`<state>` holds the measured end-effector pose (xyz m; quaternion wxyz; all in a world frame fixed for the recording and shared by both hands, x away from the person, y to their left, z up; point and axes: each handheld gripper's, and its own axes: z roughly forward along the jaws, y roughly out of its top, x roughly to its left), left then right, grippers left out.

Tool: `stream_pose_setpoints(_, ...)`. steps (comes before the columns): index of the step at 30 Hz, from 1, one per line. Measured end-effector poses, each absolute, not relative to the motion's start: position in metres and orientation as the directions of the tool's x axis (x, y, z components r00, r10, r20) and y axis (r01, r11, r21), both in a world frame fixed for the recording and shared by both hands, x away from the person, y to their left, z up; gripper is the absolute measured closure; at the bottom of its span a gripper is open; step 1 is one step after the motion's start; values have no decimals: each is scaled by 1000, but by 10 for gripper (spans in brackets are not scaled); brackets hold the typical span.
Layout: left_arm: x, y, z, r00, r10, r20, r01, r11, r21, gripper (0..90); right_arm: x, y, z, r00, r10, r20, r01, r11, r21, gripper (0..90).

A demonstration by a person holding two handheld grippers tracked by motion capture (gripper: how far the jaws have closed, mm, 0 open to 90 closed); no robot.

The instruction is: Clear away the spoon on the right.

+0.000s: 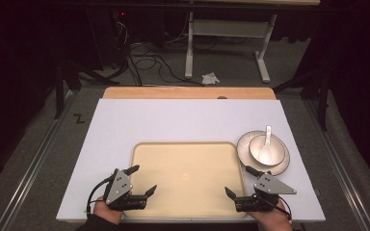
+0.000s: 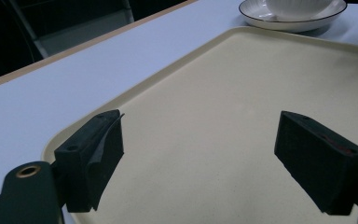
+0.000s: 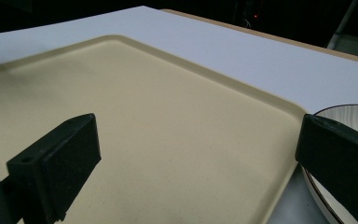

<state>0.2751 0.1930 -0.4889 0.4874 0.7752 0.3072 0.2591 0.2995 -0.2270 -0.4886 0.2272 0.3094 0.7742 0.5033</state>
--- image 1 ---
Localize dark computer tower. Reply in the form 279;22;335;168
86;8;134;70

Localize white table mat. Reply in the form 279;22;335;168
55;98;327;223

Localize white ceramic spoon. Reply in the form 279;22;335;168
257;124;274;164

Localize crumpled white tissue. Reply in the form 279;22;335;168
200;71;221;86

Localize metal floor rail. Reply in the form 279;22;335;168
303;95;370;231
0;90;78;231

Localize wooden table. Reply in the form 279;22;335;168
102;86;278;101

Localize white bowl dark rim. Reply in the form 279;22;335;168
248;133;286;167

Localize person's right hand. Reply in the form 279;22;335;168
248;198;294;231

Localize person's left hand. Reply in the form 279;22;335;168
92;192;133;225

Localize black floor cables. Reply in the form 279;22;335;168
115;39;206;88

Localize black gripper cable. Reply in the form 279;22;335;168
86;177;116;215
269;195;293;221

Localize white plate dark rim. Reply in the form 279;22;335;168
236;130;291;177

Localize beige plastic tray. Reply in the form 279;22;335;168
123;141;249;220

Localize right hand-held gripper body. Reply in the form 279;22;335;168
233;172;298;213

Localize black metal stand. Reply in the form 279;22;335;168
272;67;332;132
53;60;120;120

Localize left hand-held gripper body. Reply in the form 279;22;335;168
103;168;149;212

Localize white metal desk frame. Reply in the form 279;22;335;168
184;12;278;84

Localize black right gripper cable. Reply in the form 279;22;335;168
269;195;293;221

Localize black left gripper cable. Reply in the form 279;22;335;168
86;177;116;215

